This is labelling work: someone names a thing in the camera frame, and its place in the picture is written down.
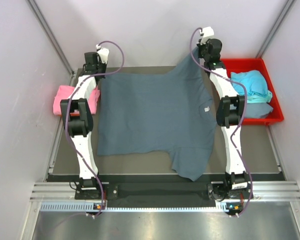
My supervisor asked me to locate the corner aluminium post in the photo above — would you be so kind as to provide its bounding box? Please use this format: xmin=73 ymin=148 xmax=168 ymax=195
xmin=25 ymin=0 xmax=75 ymax=76
xmin=255 ymin=0 xmax=297 ymax=59

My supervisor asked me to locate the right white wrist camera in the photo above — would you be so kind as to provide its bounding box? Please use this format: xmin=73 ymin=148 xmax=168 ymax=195
xmin=199 ymin=26 xmax=215 ymax=45

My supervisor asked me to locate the grey slotted cable duct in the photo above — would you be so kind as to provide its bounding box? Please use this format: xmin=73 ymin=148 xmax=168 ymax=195
xmin=40 ymin=201 xmax=240 ymax=213

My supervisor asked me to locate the grey blue t shirt in bin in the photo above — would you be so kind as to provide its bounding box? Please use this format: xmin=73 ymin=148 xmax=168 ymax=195
xmin=244 ymin=103 xmax=274 ymax=119

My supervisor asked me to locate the right corner aluminium post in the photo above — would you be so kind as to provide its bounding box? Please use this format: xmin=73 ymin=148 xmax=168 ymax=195
xmin=255 ymin=0 xmax=297 ymax=59

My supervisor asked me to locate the pink folded t shirt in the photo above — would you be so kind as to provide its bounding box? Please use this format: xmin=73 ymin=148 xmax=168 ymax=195
xmin=52 ymin=84 xmax=101 ymax=117

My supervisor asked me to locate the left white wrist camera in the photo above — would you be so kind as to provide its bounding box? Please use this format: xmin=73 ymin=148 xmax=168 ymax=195
xmin=95 ymin=44 xmax=110 ymax=65

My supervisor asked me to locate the cyan t shirt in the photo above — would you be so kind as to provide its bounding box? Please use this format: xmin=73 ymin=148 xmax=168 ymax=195
xmin=230 ymin=70 xmax=273 ymax=104

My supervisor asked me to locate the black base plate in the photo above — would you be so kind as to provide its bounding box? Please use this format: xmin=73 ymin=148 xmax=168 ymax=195
xmin=46 ymin=173 xmax=255 ymax=208

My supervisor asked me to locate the slate blue t shirt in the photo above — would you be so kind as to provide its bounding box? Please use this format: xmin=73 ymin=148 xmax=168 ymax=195
xmin=97 ymin=49 xmax=217 ymax=181

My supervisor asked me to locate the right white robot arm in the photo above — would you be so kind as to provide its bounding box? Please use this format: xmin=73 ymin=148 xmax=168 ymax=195
xmin=197 ymin=37 xmax=252 ymax=199

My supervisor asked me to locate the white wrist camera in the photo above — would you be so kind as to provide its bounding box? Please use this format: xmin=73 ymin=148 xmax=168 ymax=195
xmin=199 ymin=26 xmax=215 ymax=45
xmin=95 ymin=44 xmax=110 ymax=65

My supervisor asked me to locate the orange folded t shirt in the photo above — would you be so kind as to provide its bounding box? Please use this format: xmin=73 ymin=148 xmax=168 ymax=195
xmin=69 ymin=112 xmax=80 ymax=117

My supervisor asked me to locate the left corner aluminium post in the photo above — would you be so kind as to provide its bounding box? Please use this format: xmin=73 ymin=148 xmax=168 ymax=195
xmin=25 ymin=0 xmax=75 ymax=76

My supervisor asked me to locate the red plastic bin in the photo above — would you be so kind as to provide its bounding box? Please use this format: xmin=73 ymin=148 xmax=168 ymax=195
xmin=221 ymin=58 xmax=285 ymax=126

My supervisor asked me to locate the aluminium frame rail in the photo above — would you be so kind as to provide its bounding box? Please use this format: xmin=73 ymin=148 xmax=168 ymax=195
xmin=21 ymin=181 xmax=300 ymax=240

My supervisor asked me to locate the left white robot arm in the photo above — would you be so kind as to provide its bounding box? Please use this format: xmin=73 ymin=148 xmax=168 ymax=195
xmin=60 ymin=47 xmax=110 ymax=200

